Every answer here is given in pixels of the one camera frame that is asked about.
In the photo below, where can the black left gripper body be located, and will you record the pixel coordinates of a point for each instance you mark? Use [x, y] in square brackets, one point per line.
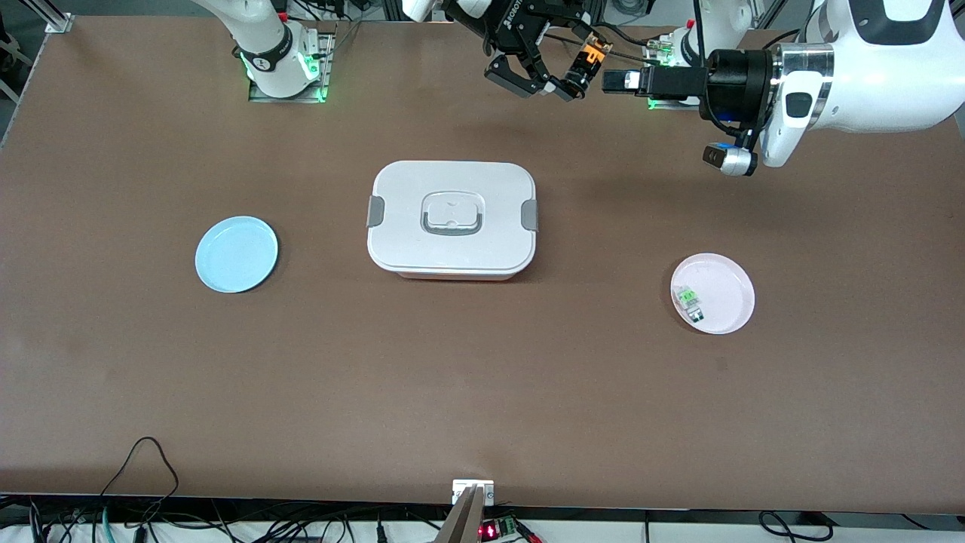
[737, 81]

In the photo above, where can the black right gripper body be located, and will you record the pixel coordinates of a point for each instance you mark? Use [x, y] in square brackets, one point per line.
[519, 30]

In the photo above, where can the orange and black switch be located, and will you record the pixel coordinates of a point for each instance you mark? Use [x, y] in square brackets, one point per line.
[594, 56]

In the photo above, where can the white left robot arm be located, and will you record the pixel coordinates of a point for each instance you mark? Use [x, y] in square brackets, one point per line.
[867, 75]

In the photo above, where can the white lidded lunch box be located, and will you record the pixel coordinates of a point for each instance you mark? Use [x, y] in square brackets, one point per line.
[452, 188]

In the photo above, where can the pale pink round plate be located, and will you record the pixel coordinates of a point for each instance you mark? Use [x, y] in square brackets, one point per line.
[724, 290]

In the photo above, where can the light blue round plate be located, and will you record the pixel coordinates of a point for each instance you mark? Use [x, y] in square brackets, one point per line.
[236, 255]

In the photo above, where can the circuit board with red light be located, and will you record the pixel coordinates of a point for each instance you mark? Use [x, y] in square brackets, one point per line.
[497, 529]

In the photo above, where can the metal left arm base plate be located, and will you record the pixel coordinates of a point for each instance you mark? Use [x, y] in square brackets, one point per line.
[663, 104]

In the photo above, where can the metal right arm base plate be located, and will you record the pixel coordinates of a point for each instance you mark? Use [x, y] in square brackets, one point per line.
[329, 68]

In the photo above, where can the green and white switch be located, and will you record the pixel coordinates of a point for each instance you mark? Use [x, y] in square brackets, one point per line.
[689, 302]

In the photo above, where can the small metal edge bracket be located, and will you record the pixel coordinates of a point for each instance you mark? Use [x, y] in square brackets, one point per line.
[461, 486]

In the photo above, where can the grey camera mount bar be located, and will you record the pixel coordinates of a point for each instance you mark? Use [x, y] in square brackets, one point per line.
[460, 524]

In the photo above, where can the aluminium corner bracket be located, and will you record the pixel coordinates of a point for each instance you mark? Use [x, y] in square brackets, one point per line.
[60, 24]

